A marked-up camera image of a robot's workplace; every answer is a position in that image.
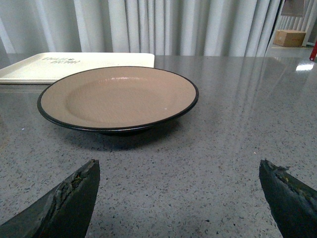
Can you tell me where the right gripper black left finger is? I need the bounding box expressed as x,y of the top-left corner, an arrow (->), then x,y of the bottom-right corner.
0,160 -> 100,238

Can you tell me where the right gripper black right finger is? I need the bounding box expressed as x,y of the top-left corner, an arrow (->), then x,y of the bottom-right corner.
259,160 -> 317,238

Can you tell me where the tan plate with black rim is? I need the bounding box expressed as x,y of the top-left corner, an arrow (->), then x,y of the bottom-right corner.
37,66 -> 199,134

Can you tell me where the white printed serving tray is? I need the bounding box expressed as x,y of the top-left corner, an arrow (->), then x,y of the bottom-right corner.
0,52 -> 155,84

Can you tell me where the red metal stand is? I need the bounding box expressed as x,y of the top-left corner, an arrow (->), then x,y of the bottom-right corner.
309,41 -> 317,61

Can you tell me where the brown cardboard box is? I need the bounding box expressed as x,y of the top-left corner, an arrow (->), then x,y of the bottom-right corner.
273,30 -> 306,47

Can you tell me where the grey pleated curtain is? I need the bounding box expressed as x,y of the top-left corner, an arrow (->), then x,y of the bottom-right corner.
0,0 -> 283,57

